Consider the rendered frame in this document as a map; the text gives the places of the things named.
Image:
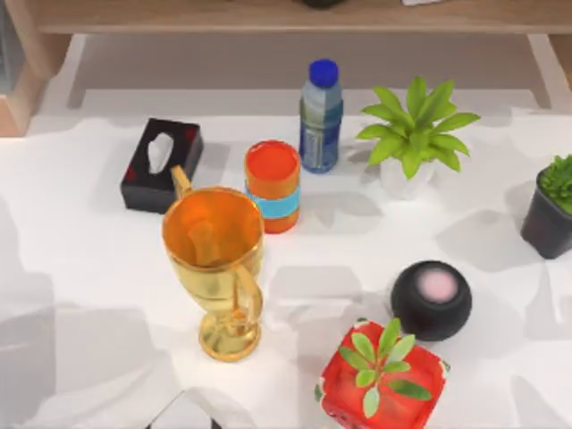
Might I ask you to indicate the white object on shelf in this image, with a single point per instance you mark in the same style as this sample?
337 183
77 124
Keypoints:
424 2

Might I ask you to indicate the dark object on shelf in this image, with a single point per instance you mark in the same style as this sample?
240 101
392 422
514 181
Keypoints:
324 3

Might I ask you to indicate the orange can with blue band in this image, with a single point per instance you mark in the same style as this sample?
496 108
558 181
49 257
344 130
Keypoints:
275 196

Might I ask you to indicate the clear bottle with blue cap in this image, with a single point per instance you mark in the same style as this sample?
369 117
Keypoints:
319 129

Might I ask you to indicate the green plant in black pot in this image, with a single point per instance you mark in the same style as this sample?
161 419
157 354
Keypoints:
547 223

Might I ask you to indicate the black tissue box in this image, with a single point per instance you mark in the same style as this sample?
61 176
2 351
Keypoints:
183 145

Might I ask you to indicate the gold trophy cup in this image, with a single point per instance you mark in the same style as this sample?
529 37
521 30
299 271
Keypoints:
223 286

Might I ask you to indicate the black round speaker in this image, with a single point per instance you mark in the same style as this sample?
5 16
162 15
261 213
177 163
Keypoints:
429 308

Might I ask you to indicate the wooden open shelf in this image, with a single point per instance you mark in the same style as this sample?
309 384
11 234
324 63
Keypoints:
179 18

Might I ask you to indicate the green plant in white pot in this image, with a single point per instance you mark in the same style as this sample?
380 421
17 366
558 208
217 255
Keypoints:
413 129

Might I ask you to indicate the green plant in red pot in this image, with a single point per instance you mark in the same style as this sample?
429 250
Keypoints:
389 389

